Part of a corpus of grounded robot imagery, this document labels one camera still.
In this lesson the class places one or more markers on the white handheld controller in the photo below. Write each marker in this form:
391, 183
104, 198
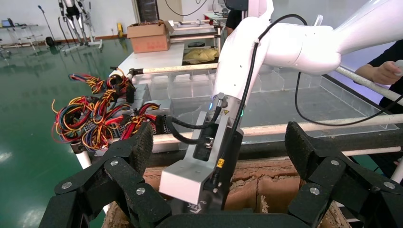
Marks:
400, 67

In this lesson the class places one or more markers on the small laptop screen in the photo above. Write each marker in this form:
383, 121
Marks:
6, 23

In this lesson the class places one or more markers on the plain brown cardboard box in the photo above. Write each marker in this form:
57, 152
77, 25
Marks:
149, 41

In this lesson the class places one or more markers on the brown cardboard box with dividers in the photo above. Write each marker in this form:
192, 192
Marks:
274, 188

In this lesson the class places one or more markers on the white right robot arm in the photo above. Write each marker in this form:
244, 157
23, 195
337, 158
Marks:
283, 44

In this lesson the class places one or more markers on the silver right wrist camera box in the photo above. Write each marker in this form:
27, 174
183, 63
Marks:
185, 179

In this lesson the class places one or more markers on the person in black shirt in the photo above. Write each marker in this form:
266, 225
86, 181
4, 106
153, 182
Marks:
393, 50
234, 20

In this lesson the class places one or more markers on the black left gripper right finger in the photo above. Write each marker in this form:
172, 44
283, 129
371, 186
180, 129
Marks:
346, 192

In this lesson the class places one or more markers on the clear acrylic divider tray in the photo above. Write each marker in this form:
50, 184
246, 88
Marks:
283, 94

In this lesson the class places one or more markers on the black pipe corner connector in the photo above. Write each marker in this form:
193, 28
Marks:
132, 72

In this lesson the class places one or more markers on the white metal frame desk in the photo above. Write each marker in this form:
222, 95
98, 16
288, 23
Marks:
22, 25

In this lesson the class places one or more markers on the yellow floor post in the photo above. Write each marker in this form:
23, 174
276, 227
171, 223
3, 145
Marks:
120, 30

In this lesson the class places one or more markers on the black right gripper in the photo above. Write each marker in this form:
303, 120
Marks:
233, 157

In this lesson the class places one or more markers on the legged robot on stand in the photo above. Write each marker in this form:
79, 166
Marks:
73, 11

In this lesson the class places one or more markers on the bare person hand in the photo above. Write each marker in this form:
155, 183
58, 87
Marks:
385, 74

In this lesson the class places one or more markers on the white pipe frame rack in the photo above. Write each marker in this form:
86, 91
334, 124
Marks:
195, 37

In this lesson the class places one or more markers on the black microphone stand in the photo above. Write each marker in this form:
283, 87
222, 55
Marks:
49, 41

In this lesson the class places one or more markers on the white pipe leg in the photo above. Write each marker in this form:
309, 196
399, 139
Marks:
84, 159
398, 171

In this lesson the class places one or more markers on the bare person forearm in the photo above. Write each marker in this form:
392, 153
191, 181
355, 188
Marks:
365, 73

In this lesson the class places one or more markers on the yellow crumpled bag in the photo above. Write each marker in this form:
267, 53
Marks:
201, 55

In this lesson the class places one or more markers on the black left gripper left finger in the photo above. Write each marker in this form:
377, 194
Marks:
104, 188

